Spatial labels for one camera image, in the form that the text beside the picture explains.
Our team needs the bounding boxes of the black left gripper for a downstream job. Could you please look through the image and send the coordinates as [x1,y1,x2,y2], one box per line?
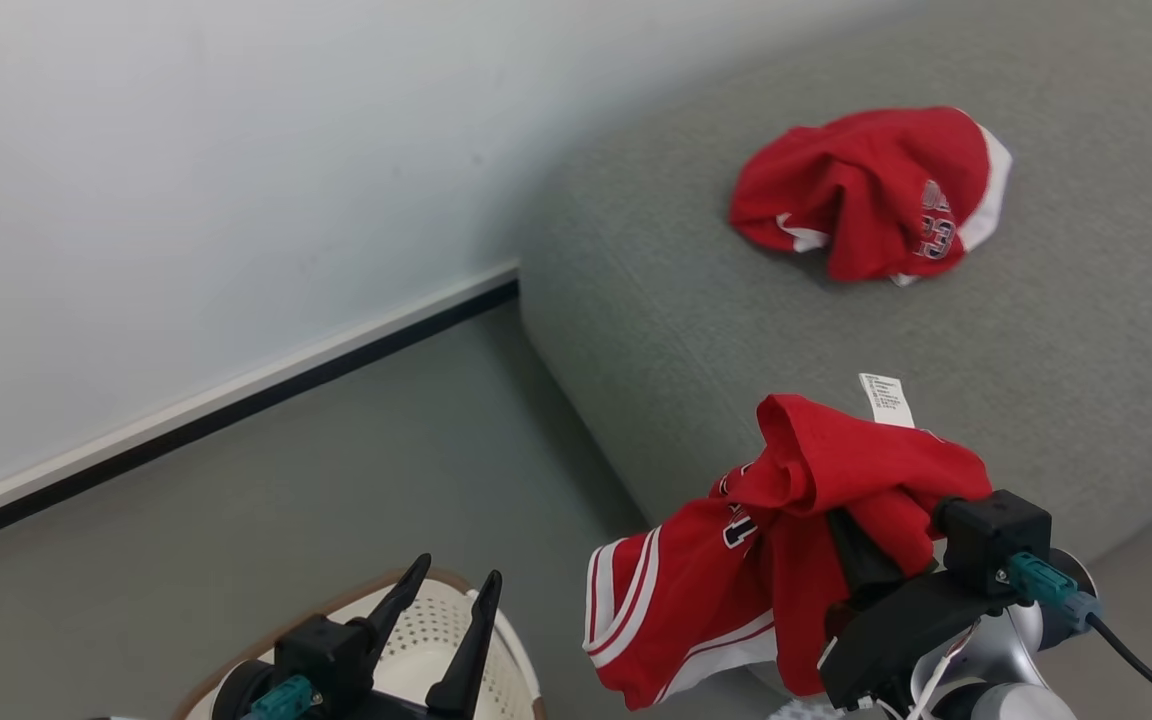
[321,553,504,720]

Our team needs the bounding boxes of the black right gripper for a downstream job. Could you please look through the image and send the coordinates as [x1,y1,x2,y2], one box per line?
[819,507,1015,713]

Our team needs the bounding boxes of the red jersey white stripes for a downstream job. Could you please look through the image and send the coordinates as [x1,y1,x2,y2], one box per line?
[584,373,994,711]

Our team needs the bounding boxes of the red jersey with white trim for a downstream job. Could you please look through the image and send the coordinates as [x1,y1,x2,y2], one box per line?
[729,105,1014,288]

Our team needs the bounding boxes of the grey fabric sofa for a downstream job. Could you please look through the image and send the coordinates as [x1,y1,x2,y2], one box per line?
[519,0,1152,720]

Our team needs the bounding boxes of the cream perforated laundry basket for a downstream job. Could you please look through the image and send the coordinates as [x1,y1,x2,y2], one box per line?
[171,568,547,720]

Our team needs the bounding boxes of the white and black baseboard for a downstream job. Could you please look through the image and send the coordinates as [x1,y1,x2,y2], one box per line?
[0,260,521,559]

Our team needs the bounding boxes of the thin white right cable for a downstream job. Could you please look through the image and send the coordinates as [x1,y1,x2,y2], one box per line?
[904,640,959,720]

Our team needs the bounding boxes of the teal left cable connector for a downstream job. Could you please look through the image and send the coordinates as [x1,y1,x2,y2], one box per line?
[242,674,325,720]

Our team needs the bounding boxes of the teal cable connector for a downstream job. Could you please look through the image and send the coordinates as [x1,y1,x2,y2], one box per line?
[242,674,325,720]
[1004,552,1104,633]

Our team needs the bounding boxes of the teal right cable connector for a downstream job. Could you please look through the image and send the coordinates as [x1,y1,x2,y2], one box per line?
[1004,552,1104,633]

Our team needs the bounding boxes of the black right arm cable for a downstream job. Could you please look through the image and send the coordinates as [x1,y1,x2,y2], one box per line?
[1084,610,1152,720]

